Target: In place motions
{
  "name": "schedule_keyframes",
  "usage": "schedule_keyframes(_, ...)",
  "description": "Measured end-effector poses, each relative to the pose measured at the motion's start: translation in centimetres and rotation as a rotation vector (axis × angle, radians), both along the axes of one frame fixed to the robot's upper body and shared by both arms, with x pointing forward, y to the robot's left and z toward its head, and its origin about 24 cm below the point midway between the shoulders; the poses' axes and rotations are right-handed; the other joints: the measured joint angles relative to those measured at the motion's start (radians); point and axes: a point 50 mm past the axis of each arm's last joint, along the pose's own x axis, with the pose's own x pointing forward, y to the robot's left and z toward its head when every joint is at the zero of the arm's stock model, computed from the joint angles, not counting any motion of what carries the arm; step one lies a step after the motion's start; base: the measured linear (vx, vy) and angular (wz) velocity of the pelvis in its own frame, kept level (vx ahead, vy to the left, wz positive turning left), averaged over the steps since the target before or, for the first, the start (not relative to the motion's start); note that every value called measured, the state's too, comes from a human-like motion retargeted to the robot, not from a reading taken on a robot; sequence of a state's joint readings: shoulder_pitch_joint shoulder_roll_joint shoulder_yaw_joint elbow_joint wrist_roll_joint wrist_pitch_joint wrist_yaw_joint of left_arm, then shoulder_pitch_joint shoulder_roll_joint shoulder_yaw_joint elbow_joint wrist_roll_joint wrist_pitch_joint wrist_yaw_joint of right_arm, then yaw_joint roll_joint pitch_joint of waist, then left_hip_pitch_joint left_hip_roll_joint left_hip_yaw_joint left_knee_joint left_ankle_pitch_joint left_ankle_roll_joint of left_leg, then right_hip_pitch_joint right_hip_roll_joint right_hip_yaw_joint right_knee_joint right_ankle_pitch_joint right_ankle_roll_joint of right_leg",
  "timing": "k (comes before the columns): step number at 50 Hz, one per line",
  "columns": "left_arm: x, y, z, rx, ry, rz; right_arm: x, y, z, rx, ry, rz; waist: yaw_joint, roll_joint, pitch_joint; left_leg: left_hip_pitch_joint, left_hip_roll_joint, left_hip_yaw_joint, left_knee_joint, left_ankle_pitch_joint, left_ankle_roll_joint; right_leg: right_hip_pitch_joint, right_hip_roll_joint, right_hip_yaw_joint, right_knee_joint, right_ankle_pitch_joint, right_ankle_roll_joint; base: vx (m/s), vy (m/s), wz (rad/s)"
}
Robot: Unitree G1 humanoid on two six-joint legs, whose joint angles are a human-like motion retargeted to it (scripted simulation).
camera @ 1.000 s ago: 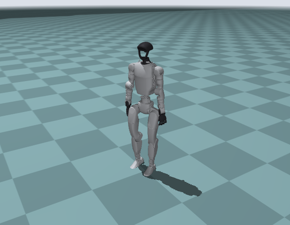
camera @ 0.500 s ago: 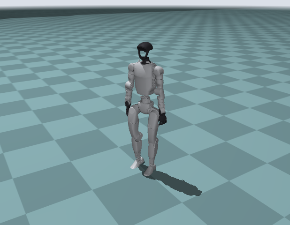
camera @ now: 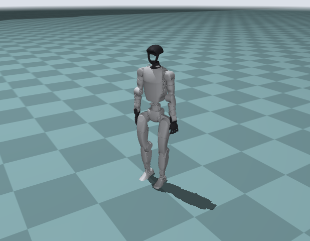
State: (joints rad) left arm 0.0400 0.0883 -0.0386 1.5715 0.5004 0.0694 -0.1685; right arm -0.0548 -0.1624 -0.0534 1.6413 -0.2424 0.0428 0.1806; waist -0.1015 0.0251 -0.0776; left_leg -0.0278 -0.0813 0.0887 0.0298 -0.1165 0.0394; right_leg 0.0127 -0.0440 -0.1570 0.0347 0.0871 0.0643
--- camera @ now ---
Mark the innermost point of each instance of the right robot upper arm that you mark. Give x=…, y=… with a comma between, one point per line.
x=139, y=89

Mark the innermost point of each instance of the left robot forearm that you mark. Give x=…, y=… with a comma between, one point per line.
x=172, y=108

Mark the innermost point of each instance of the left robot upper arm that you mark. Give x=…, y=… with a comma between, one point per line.
x=169, y=77

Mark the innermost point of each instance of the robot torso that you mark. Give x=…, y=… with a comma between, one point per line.
x=155, y=89

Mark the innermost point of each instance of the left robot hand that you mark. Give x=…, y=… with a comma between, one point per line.
x=173, y=126

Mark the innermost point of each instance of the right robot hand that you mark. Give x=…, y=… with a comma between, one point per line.
x=136, y=115

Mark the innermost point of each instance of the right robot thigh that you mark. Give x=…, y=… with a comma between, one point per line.
x=142, y=131

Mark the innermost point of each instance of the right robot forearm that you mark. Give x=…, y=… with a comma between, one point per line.
x=137, y=102

